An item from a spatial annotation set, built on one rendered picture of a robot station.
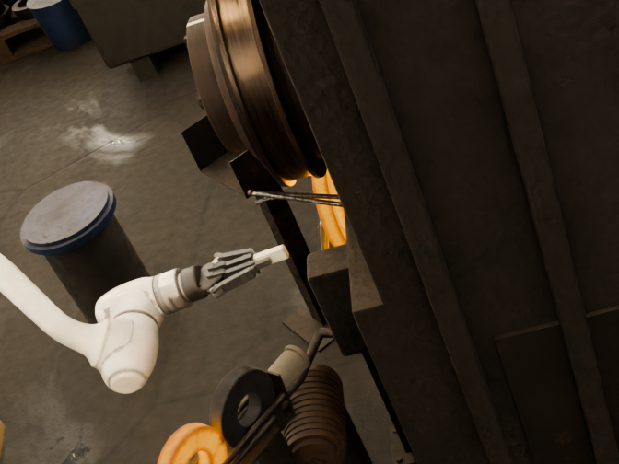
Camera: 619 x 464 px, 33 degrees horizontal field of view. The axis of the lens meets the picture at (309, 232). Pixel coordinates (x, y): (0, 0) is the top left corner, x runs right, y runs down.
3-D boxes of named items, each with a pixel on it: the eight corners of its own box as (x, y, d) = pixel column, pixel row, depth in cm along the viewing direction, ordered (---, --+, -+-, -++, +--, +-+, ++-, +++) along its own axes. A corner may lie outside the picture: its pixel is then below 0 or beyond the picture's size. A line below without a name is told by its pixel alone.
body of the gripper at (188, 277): (195, 284, 229) (233, 272, 227) (192, 311, 223) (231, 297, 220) (179, 261, 225) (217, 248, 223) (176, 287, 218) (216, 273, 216)
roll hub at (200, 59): (262, 98, 223) (213, -15, 207) (260, 173, 202) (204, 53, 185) (238, 106, 224) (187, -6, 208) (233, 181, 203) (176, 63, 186)
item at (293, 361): (313, 369, 205) (306, 347, 202) (287, 400, 200) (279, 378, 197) (290, 363, 209) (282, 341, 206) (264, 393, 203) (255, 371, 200)
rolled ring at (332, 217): (310, 201, 212) (326, 197, 211) (310, 149, 226) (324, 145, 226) (338, 265, 223) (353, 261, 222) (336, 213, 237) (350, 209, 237)
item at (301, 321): (322, 276, 325) (239, 91, 282) (373, 311, 306) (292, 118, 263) (273, 316, 319) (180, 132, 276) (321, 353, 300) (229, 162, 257)
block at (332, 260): (389, 320, 220) (355, 238, 205) (391, 347, 213) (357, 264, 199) (341, 332, 222) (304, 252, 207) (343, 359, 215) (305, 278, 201)
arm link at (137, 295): (176, 295, 232) (171, 336, 222) (116, 316, 236) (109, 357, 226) (152, 261, 226) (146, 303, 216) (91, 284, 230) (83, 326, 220)
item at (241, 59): (320, 97, 234) (244, -94, 206) (326, 226, 198) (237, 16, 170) (292, 105, 236) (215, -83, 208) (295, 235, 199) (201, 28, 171)
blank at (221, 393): (262, 352, 193) (248, 348, 195) (211, 409, 184) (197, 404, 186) (285, 410, 202) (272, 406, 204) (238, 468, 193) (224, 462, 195)
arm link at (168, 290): (171, 322, 224) (195, 314, 223) (150, 295, 219) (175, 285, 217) (174, 295, 231) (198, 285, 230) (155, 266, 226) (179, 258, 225)
